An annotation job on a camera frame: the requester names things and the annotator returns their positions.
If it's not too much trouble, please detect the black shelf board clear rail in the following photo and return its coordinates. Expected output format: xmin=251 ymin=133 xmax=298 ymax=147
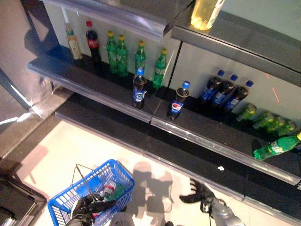
xmin=27 ymin=46 xmax=301 ymax=186
xmin=54 ymin=94 xmax=301 ymax=226

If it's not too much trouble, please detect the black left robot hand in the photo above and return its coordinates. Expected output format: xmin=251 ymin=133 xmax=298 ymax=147
xmin=70 ymin=194 xmax=119 ymax=223

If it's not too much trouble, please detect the dark shelf board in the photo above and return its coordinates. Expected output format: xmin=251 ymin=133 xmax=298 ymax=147
xmin=43 ymin=0 xmax=301 ymax=74

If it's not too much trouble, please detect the Pepsi bottle cartoon label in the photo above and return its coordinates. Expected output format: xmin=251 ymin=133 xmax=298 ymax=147
xmin=132 ymin=68 xmax=148 ymax=110

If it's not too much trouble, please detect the large yellow drink bottle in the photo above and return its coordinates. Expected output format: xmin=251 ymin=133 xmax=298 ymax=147
xmin=190 ymin=0 xmax=224 ymax=31

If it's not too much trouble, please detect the black framed display cabinet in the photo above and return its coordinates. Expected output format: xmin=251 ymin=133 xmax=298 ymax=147
xmin=0 ymin=175 xmax=48 ymax=226

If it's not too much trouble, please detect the Pepsi bottle blue cap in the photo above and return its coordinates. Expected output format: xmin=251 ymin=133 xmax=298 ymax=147
xmin=198 ymin=69 xmax=225 ymax=107
xmin=224 ymin=80 xmax=254 ymax=113
xmin=211 ymin=74 xmax=238 ymax=109

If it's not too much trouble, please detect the blue plastic shopping basket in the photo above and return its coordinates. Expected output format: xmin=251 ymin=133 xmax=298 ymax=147
xmin=47 ymin=159 xmax=135 ymax=226

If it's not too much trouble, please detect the Coca-Cola bottle red cap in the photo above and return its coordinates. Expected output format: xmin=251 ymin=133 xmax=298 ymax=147
xmin=85 ymin=20 xmax=103 ymax=65

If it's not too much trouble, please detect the yellow tea bottle green cap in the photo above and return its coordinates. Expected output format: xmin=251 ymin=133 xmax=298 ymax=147
xmin=64 ymin=23 xmax=84 ymax=60

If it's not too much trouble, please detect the clear water bottle red label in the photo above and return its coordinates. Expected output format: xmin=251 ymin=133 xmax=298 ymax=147
xmin=100 ymin=180 xmax=118 ymax=201

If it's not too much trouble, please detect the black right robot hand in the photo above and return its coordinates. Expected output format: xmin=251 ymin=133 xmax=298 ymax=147
xmin=179 ymin=178 xmax=215 ymax=212

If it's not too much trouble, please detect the Pepsi bottle round logo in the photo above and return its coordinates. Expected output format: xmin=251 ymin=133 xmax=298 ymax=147
xmin=166 ymin=80 xmax=191 ymax=121

